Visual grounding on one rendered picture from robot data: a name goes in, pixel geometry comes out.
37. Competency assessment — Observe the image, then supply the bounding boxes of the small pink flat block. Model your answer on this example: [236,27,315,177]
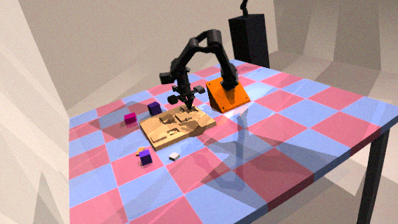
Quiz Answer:
[125,113,137,124]

